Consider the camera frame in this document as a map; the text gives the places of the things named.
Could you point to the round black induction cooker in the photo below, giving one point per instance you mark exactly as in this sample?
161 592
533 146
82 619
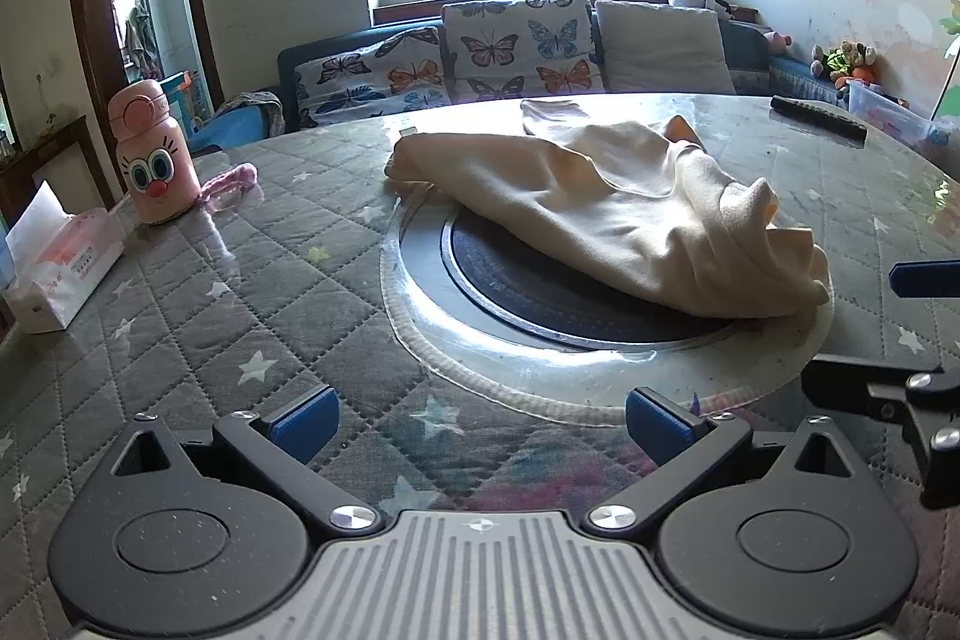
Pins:
510 280

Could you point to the clear plastic storage box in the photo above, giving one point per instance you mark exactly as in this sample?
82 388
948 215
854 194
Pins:
892 115

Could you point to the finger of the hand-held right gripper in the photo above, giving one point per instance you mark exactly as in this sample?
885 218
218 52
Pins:
847 385
926 278

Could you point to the black remote control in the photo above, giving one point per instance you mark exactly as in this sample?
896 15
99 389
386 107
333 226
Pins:
817 117

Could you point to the blue chair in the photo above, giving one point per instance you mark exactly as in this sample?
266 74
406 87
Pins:
229 130

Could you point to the grey plaid cloth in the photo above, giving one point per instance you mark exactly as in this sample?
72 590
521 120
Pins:
251 104

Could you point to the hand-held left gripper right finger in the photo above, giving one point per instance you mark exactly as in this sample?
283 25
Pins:
658 424

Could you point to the cream knit garment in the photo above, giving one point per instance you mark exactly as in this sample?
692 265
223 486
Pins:
615 212

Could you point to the pink cartoon face bottle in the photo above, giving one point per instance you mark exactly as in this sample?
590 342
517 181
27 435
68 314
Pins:
154 160

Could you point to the white tissue pack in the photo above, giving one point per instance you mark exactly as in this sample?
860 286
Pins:
64 269

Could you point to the upright butterfly print cushion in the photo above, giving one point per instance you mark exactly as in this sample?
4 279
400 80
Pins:
517 48

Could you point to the pink plush toy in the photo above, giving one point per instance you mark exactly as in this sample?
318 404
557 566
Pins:
780 39

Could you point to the pile of small plush toys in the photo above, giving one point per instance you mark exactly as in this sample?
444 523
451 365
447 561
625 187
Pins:
844 61

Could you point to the colourful pinwheel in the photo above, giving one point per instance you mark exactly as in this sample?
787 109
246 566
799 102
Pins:
951 48

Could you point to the brown door frame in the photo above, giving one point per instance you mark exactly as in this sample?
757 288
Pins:
75 10

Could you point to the butterfly print side cushion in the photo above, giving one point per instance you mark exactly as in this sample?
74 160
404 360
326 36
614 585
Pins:
367 81

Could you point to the colourful toy box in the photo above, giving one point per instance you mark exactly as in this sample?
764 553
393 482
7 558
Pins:
184 96

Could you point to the grey pillow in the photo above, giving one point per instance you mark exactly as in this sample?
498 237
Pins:
660 48

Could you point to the blue sofa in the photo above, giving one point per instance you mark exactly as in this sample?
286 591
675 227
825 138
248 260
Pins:
750 48

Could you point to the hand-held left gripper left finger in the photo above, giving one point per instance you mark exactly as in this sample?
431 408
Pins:
304 422

